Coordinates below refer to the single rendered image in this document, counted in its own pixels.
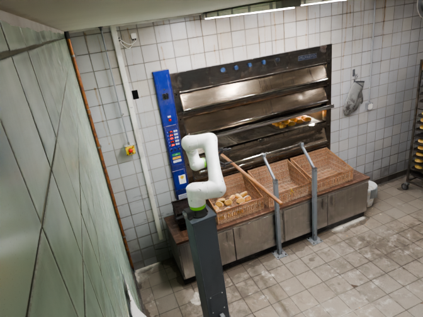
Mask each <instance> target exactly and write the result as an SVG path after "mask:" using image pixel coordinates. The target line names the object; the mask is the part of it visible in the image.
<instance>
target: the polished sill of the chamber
mask: <svg viewBox="0 0 423 317"><path fill-rule="evenodd" d="M324 125H326V122H325V121H321V122H318V123H314V124H311V125H306V126H302V127H299V128H294V129H292V130H287V131H283V132H280V133H275V134H273V135H268V136H264V137H261V138H256V139H254V140H249V141H246V142H242V143H238V144H235V145H231V146H227V147H224V148H231V150H227V151H223V152H222V153H224V152H229V151H232V150H236V149H239V148H243V147H247V146H250V145H254V144H257V143H261V142H266V141H268V140H273V139H276V138H280V137H283V136H287V135H291V134H294V133H298V132H301V131H305V130H310V129H312V128H317V127H320V126H324ZM199 157H200V158H204V157H206V156H205V153H200V154H199Z"/></svg>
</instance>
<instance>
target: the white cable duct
mask: <svg viewBox="0 0 423 317"><path fill-rule="evenodd" d="M110 30H111V35H112V38H113V43H114V46H115V51H116V56H117V59H118V65H119V68H120V73H121V78H122V81H123V86H124V90H125V95H126V98H127V103H128V108H129V112H130V116H131V119H132V125H133V130H134V133H135V138H136V141H137V146H138V151H139V155H140V159H141V163H142V168H143V172H144V176H145V181H146V185H147V190H148V193H149V198H150V203H151V206H152V211H153V215H154V219H155V225H156V228H157V233H158V236H159V240H163V239H164V238H163V235H162V230H161V224H160V221H159V216H158V213H157V208H156V204H155V199H154V194H153V190H152V185H151V182H150V177H149V171H148V168H147V163H146V159H145V154H144V149H143V146H142V141H141V137H140V132H139V128H138V123H137V119H136V115H135V110H134V107H133V101H132V96H131V93H130V88H129V84H128V79H127V73H126V70H125V65H124V62H123V57H122V53H121V48H120V42H119V39H118V34H117V31H116V26H115V25H110Z"/></svg>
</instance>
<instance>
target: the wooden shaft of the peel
mask: <svg viewBox="0 0 423 317"><path fill-rule="evenodd" d="M221 156H222V157H223V158H224V159H225V160H226V161H228V162H229V161H231V160H230V159H229V158H228V157H226V156H225V155H224V154H221ZM230 164H232V165H233V166H234V167H235V168H236V169H237V170H239V171H240V172H241V173H242V174H244V175H245V176H246V177H247V178H248V179H249V180H250V181H252V182H253V183H254V184H255V185H256V186H257V187H259V188H260V189H261V190H262V191H264V192H265V193H266V194H267V195H268V196H269V197H271V198H272V199H273V200H275V201H276V202H277V203H278V204H279V205H280V206H282V205H283V202H282V201H280V200H279V199H278V198H277V197H276V196H274V195H273V194H272V193H270V192H269V191H268V190H267V189H266V188H265V187H263V186H262V185H260V183H258V182H257V181H256V180H255V179H253V178H252V177H251V176H250V175H249V174H247V173H246V172H245V171H243V170H242V169H241V168H240V167H239V166H238V165H236V164H235V163H230Z"/></svg>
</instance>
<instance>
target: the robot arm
mask: <svg viewBox="0 0 423 317"><path fill-rule="evenodd" d="M181 145H182V147H183V149H184V150H185V151H186V154H187V156H188V159H189V164H190V167H191V169H192V170H194V171H197V170H200V169H202V168H205V167H208V181H207V182H193V183H190V184H188V185H187V187H186V193H187V197H188V203H189V208H186V209H184V213H183V215H181V216H178V217H176V220H180V219H181V218H184V219H186V218H187V219H188V220H190V221H191V220H192V219H193V218H195V219H199V218H203V217H205V216H206V215H207V214H208V208H207V207H206V199H212V198H217V197H222V196H223V195H224V194H225V192H226V186H225V183H224V179H223V176H222V171H221V168H220V167H226V165H228V164H230V163H233V162H232V161H229V162H225V163H223V162H221V161H220V155H221V154H222V152H223V151H227V150H231V148H223V147H221V148H220V149H219V150H218V140H217V136H216V135H215V134H213V133H204V134H200V135H188V136H185V137H184V138H183V139H182V140H181ZM199 148H202V149H203V150H204V151H205V156H206V157H204V158H200V157H199V155H198V150H197V149H199ZM220 163H221V164H223V165H220Z"/></svg>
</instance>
